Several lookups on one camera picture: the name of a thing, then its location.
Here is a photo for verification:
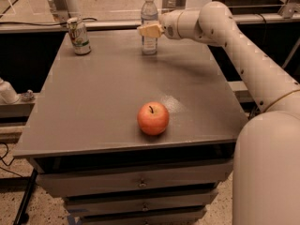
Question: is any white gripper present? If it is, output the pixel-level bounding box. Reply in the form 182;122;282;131
137;10;183;39

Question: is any clear plastic water bottle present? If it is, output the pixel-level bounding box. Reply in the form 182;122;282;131
141;0;158;55

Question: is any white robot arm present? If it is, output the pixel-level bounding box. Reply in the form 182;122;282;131
138;1;300;225

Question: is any red apple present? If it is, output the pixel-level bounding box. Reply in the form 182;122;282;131
137;102;170;136

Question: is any green and white soda can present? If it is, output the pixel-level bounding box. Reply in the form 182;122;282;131
67;17;91;55

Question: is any grey drawer cabinet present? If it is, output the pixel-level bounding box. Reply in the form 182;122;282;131
12;26;249;225

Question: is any small metal fitting at left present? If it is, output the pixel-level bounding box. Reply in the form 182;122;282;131
21;90;35;102

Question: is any white cylinder at left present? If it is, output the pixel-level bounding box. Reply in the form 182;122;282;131
0;78;19;104

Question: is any top grey drawer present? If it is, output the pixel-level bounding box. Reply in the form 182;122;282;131
37;159;233;197

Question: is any grey drawer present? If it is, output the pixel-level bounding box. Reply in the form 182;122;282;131
81;206;206;225
37;159;233;197
65;189;218;217

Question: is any middle grey drawer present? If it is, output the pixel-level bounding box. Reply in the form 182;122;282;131
65;189;218;217

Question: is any bottom grey drawer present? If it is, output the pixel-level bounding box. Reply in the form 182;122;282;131
81;206;206;225

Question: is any black stand leg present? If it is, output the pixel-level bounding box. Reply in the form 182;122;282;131
13;170;38;225

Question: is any black cable on rail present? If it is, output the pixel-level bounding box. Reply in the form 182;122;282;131
0;17;98;27

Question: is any metal frame rail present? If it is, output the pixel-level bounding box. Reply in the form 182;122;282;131
0;13;300;34

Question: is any black cable on floor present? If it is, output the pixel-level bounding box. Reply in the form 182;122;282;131
0;142;26;178

